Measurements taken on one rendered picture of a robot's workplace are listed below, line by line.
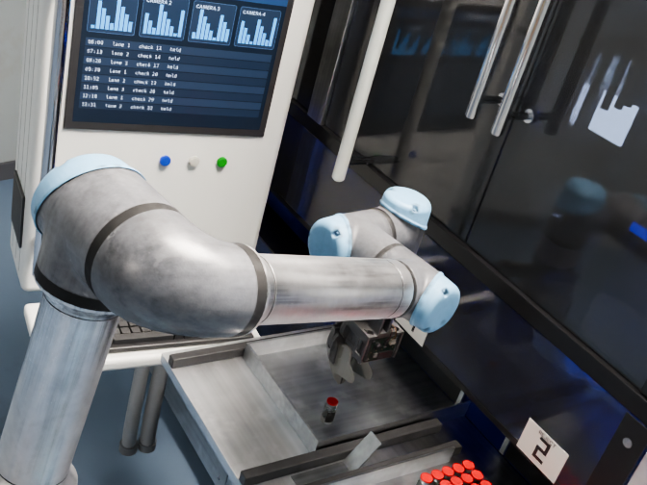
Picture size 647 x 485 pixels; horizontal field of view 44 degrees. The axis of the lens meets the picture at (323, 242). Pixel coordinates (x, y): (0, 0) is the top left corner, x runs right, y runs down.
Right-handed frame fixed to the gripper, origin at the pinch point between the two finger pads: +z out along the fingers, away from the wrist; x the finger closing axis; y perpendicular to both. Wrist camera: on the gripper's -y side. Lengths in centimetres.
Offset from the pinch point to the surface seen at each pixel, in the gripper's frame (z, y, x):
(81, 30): -37, -55, -31
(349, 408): 10.0, -0.9, 6.1
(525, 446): -2.2, 25.4, 19.2
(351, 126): -31.4, -30.0, 12.1
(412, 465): 8.0, 15.6, 7.3
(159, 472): 98, -70, 12
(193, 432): 85, -70, 20
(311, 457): 8.4, 8.7, -8.4
